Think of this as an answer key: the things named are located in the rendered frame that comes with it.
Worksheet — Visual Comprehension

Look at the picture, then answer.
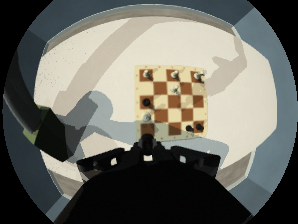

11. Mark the black chess piece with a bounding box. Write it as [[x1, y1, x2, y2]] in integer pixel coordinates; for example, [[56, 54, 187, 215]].
[[140, 133, 154, 156]]

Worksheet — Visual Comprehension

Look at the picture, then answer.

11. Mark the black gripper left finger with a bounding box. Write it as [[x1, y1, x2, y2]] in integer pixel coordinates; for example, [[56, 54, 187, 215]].
[[76, 139, 144, 183]]

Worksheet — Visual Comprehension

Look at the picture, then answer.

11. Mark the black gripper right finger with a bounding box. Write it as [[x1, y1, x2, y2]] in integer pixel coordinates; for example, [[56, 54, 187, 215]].
[[151, 138, 221, 178]]

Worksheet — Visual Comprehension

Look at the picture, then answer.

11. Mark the chessboard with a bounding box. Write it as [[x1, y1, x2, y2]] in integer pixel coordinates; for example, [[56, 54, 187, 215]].
[[134, 65, 207, 142]]

